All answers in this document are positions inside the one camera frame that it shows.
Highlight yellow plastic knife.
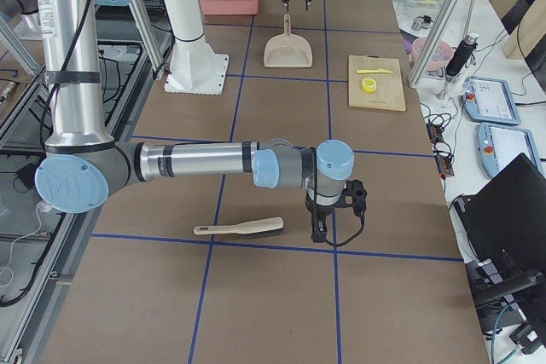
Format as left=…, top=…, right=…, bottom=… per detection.
left=356, top=68, right=394, bottom=75

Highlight bamboo cutting board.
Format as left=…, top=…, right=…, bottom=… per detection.
left=348, top=55, right=406, bottom=112

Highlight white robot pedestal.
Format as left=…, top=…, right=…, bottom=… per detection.
left=164, top=0, right=229, bottom=95

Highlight aluminium frame post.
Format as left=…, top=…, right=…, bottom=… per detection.
left=408, top=0, right=459, bottom=89

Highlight pink bowl with clear pieces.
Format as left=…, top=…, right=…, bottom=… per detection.
left=411, top=37, right=454, bottom=72

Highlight beige plastic dustpan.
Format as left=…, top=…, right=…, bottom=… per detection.
left=264, top=14, right=313, bottom=68

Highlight small glass bottle black clip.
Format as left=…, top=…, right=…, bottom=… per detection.
left=411, top=14, right=433, bottom=32

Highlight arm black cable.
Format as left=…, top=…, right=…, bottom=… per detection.
left=319, top=208, right=366, bottom=248

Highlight purple cloth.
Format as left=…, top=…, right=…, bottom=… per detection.
left=403, top=39, right=413, bottom=54

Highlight yellow toy lemon slices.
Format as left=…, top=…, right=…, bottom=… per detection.
left=361, top=78, right=377, bottom=93

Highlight black laptop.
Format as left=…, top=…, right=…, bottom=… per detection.
left=455, top=153, right=545, bottom=272

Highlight beige hand brush black bristles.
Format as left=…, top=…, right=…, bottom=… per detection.
left=194, top=217, right=284, bottom=238

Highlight blue tablet upper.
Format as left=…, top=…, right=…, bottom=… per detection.
left=462, top=76, right=520, bottom=125

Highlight black monitor stand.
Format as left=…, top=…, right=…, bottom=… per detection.
left=465, top=261, right=545, bottom=332

